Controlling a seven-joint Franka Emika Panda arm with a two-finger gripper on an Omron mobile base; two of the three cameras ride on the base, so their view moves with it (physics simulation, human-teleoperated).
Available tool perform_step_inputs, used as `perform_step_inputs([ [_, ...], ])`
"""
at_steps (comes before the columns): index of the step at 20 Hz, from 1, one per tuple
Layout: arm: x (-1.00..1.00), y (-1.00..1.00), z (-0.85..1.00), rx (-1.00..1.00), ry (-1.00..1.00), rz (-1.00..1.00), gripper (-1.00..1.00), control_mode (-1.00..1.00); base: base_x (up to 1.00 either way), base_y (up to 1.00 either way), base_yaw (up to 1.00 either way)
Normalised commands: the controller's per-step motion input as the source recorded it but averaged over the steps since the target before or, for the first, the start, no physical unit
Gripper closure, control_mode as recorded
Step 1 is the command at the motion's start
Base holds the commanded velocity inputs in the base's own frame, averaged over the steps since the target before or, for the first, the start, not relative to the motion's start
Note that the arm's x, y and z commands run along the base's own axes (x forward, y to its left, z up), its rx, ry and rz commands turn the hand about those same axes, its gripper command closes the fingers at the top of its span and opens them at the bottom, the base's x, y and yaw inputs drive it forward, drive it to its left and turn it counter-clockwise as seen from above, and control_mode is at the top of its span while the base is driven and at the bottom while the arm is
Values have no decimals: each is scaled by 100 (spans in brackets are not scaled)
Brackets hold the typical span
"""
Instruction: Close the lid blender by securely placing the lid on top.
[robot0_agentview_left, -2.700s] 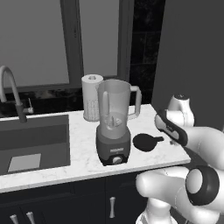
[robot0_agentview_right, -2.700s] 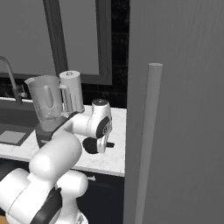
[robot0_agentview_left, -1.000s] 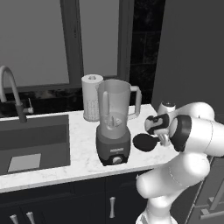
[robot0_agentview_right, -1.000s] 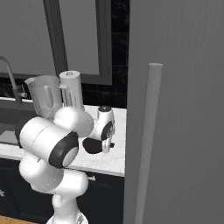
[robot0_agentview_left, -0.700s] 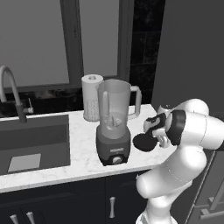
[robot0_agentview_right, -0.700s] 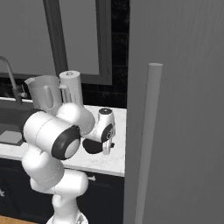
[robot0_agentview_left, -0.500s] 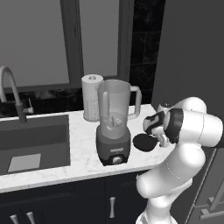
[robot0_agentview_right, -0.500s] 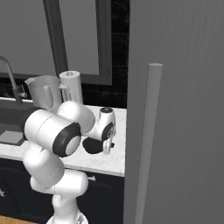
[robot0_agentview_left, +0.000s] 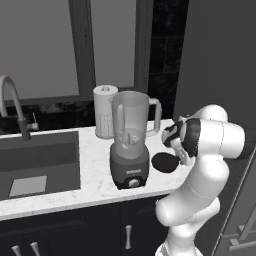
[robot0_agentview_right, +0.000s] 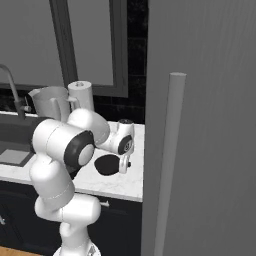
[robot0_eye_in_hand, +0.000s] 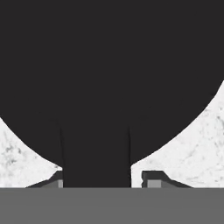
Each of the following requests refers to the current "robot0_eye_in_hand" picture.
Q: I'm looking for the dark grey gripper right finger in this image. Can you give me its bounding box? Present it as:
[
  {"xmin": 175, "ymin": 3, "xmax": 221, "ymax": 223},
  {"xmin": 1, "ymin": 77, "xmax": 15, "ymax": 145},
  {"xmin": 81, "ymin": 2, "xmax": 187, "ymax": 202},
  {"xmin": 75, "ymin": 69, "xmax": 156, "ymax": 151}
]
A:
[{"xmin": 141, "ymin": 171, "xmax": 194, "ymax": 189}]

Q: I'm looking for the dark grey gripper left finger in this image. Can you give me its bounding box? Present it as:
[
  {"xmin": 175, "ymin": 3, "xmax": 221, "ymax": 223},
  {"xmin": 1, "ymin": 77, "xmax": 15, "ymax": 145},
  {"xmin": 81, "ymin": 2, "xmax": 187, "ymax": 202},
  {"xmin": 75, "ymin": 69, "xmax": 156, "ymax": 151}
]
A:
[{"xmin": 26, "ymin": 170, "xmax": 64, "ymax": 189}]

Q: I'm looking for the black blender lid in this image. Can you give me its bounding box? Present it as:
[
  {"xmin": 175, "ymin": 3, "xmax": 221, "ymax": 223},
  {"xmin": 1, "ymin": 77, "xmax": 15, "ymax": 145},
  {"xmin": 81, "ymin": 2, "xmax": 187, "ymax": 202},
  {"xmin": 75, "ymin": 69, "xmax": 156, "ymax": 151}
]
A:
[{"xmin": 0, "ymin": 0, "xmax": 224, "ymax": 188}]

